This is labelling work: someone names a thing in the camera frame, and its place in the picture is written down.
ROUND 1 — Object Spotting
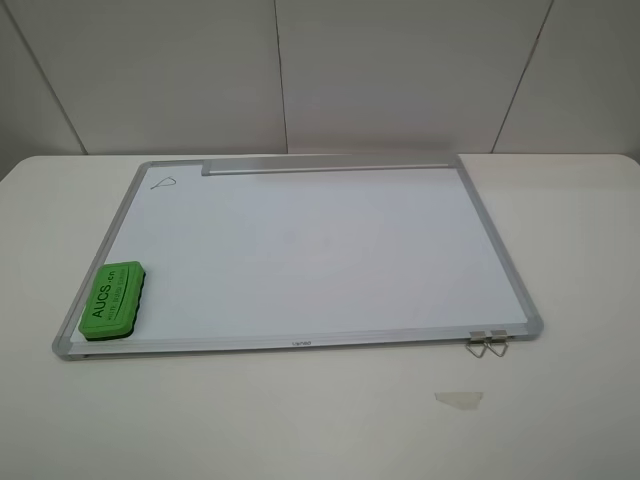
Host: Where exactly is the green whiteboard eraser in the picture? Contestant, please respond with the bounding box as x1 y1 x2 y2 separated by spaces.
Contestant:
78 261 146 342

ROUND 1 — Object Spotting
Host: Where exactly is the aluminium framed whiteboard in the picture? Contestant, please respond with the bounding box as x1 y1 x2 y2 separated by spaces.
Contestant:
52 156 543 360

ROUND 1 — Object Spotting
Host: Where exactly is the silver pen tray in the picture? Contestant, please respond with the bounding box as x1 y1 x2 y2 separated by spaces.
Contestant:
201 153 461 177

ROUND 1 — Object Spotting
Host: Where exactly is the black marker scribble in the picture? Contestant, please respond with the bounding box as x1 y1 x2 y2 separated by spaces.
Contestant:
150 176 177 190

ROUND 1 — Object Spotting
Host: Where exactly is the left metal hanging clip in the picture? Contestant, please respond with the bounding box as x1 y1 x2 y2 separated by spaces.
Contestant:
465 331 488 359

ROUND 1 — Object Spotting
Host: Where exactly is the metal hanging clip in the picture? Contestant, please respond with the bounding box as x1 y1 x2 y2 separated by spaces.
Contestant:
485 329 510 358
465 331 488 359

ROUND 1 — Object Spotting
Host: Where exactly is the right metal hanging clip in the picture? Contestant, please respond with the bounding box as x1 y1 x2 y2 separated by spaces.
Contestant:
485 329 510 358

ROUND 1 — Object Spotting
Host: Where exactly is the clear tape piece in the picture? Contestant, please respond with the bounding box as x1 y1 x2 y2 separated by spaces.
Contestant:
434 391 484 411

